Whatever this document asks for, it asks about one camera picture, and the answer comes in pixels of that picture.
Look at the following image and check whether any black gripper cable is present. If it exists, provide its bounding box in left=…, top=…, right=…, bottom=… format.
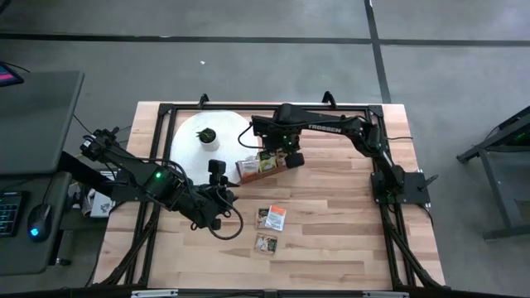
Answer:
left=237, top=122, right=260, bottom=151
left=190, top=188, right=245, bottom=241

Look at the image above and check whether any black computer mouse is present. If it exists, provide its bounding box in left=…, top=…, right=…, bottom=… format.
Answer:
left=26, top=202, right=54, bottom=243

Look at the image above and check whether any tablet with pink screen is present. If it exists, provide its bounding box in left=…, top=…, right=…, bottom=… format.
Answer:
left=0, top=61, right=25, bottom=88

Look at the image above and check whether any silver metal bracket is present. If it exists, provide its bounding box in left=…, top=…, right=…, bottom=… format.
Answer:
left=362, top=291, right=411, bottom=298
left=130, top=289, right=179, bottom=298

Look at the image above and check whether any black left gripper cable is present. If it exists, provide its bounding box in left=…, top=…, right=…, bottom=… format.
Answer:
left=190, top=188, right=245, bottom=241

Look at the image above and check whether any brown wooden compartment tray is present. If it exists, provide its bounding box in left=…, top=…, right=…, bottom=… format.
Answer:
left=234, top=151, right=293, bottom=186

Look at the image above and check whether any grey side table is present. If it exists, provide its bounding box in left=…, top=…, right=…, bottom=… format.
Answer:
left=0, top=70, right=85, bottom=175

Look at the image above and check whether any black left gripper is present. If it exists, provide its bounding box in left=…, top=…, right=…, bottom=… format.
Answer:
left=185, top=160, right=240, bottom=231

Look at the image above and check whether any grey computer desk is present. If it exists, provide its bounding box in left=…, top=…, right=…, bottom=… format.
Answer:
left=0, top=171, right=74, bottom=277

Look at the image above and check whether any white plant pot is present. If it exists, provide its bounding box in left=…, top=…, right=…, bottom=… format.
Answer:
left=200, top=134, right=220, bottom=152

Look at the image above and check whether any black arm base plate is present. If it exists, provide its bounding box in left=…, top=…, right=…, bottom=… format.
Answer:
left=110, top=169, right=169, bottom=203
left=371, top=171, right=431, bottom=204

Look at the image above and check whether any silver green front packet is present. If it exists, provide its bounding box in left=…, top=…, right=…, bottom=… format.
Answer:
left=253, top=233, right=278, bottom=256

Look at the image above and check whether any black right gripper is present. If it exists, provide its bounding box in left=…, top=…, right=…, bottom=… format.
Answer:
left=251, top=117, right=306, bottom=170

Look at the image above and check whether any white paper box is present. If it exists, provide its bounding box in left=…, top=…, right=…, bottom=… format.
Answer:
left=68, top=169, right=117, bottom=219

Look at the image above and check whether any black metal cart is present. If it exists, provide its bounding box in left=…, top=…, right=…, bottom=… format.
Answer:
left=456, top=105, right=530, bottom=241

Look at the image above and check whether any white round mat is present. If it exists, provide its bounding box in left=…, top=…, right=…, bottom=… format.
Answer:
left=169, top=110, right=260, bottom=191

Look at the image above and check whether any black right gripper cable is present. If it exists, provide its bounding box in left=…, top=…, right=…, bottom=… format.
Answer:
left=237, top=122, right=260, bottom=151

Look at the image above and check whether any white orange tea packet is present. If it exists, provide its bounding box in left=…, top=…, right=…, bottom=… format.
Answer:
left=239, top=158, right=261, bottom=179
left=264, top=204, right=287, bottom=232

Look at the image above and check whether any small green succulent plant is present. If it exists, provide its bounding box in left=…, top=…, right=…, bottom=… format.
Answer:
left=195, top=127, right=217, bottom=142

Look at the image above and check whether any black keyboard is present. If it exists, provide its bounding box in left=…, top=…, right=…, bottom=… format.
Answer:
left=0, top=190, right=24, bottom=239

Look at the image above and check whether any yellow green tea packet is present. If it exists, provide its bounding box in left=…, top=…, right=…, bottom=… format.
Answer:
left=258, top=150, right=277, bottom=173

